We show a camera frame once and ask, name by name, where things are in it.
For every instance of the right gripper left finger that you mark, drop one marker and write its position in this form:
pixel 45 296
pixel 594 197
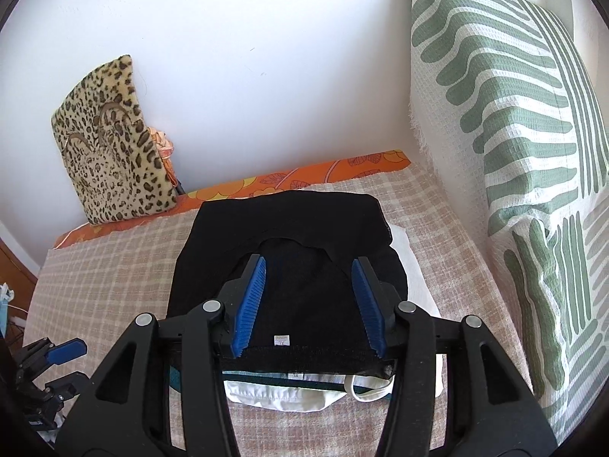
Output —
pixel 241 299

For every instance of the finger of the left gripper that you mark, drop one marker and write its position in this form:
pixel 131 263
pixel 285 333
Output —
pixel 66 352
pixel 69 386

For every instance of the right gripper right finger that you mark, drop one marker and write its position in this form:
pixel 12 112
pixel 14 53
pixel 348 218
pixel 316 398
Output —
pixel 376 302

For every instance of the black garment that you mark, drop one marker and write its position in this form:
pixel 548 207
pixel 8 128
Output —
pixel 308 319

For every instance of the pink plaid blanket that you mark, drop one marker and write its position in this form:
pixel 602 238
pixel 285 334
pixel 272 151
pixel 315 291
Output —
pixel 93 290

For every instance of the white folded garment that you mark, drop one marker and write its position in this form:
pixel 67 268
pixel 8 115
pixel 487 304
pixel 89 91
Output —
pixel 308 393

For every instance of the orange floral bed sheet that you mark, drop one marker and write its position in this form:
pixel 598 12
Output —
pixel 294 179

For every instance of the leopard print bag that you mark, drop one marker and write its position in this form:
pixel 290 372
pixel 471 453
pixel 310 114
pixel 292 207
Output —
pixel 108 150

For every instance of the green striped pillow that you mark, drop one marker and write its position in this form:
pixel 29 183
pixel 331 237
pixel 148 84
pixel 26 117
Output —
pixel 513 128

